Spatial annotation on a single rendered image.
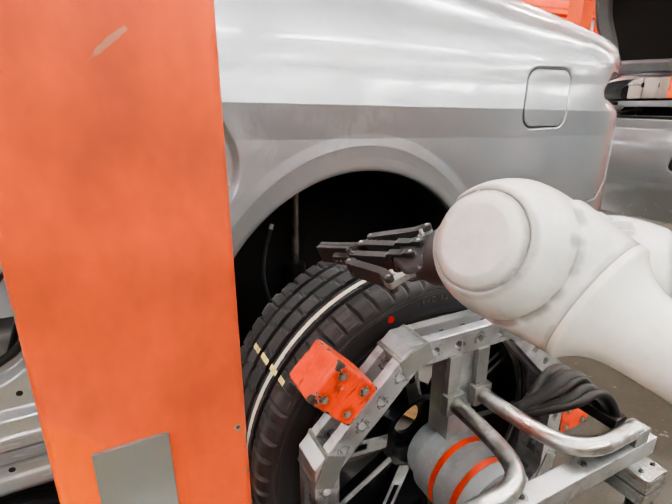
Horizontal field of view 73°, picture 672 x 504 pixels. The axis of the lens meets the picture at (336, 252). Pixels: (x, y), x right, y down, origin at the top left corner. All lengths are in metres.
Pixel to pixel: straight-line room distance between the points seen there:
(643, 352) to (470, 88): 0.92
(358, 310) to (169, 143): 0.45
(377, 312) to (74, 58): 0.53
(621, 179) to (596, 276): 2.98
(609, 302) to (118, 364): 0.36
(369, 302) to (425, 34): 0.64
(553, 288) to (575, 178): 1.23
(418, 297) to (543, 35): 0.85
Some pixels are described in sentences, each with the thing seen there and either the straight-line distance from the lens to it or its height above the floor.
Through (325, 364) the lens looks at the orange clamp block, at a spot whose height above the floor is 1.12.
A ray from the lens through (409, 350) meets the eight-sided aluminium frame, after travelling 0.68.
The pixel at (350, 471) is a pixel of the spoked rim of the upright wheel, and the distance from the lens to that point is 1.20.
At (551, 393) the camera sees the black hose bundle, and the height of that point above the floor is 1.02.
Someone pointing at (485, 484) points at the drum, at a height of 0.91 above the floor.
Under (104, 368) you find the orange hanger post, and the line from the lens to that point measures 0.41.
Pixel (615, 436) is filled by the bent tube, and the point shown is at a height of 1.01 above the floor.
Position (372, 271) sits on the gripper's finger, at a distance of 0.59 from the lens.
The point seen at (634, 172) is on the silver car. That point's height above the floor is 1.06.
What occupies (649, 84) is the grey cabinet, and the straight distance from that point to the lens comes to 8.85.
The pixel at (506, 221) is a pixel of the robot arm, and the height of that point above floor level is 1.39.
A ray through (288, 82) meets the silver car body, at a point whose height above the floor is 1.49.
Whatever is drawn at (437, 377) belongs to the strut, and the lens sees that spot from 0.81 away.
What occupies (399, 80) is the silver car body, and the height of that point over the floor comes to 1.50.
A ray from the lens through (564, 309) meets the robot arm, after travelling 0.34.
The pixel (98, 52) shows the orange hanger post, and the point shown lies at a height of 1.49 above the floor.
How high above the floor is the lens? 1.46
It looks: 18 degrees down
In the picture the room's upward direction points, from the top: straight up
